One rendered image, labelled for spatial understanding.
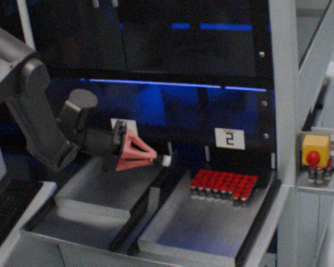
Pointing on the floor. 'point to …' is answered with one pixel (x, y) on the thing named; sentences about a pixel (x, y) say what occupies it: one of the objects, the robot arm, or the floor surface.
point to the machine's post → (286, 123)
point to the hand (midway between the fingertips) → (150, 157)
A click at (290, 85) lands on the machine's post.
